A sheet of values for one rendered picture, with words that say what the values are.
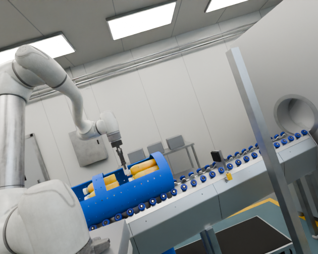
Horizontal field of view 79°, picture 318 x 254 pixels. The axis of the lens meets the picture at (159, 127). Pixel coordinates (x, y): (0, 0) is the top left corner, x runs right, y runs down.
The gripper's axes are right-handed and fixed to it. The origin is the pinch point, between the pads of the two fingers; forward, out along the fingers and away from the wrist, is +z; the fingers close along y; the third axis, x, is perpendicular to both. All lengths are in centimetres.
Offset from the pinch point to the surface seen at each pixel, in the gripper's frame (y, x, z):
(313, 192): -7, -135, 72
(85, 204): -15.1, 27.4, 8.2
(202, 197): -14, -40, 34
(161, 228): -13.7, -8.2, 40.0
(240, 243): 27, -76, 105
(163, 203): -12.1, -15.1, 27.2
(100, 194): -14.5, 18.6, 6.4
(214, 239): -10, -40, 65
